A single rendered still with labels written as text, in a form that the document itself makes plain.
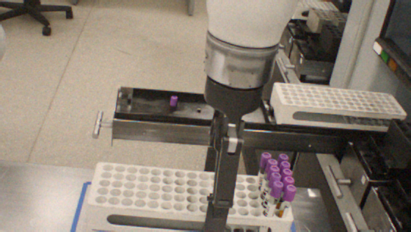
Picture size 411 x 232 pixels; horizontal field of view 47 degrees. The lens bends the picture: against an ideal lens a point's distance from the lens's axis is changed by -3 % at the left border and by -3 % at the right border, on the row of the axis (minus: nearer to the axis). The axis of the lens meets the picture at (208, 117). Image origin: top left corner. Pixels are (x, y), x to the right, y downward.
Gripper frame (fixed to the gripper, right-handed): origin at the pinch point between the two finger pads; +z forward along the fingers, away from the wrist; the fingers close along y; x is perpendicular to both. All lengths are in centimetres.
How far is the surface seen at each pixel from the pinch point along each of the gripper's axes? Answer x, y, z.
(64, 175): -24.4, -8.1, 5.6
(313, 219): 17.6, -2.6, 5.6
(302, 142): 21.9, -31.0, 9.1
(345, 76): 40, -61, 6
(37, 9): -107, -277, 79
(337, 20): 44, -90, 0
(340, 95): 31, -40, 1
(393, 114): 42, -34, 1
